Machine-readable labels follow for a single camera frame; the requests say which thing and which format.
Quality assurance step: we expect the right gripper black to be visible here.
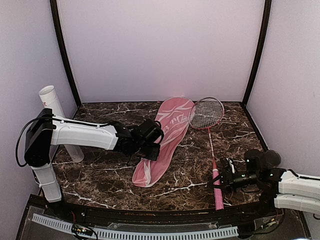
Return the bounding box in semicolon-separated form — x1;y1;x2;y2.
208;168;260;194

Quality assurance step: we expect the pink racket bag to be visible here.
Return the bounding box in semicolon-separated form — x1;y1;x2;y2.
132;97;194;188

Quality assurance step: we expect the red badminton racket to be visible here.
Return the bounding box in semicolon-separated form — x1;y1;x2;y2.
188;97;225;210

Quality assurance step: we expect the white shuttlecock tube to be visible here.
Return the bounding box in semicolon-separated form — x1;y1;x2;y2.
38;85;85;163

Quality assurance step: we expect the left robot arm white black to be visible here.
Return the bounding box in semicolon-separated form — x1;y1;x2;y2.
19;108;165;218

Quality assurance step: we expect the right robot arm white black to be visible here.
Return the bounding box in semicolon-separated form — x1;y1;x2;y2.
212;149;320;217

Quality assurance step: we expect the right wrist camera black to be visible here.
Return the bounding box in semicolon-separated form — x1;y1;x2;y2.
220;157;238;174

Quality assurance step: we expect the black front rail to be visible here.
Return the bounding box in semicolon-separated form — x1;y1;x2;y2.
44;197;283;227

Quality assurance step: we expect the grey slotted cable duct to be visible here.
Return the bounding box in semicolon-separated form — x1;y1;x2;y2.
31;213;239;240

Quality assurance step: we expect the black left corner post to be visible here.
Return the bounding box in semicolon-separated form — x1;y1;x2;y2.
49;0;82;108

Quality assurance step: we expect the black corner post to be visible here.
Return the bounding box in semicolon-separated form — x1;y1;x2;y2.
49;0;82;108
241;0;272;109

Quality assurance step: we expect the black right corner post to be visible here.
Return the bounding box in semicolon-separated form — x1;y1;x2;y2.
241;0;272;109

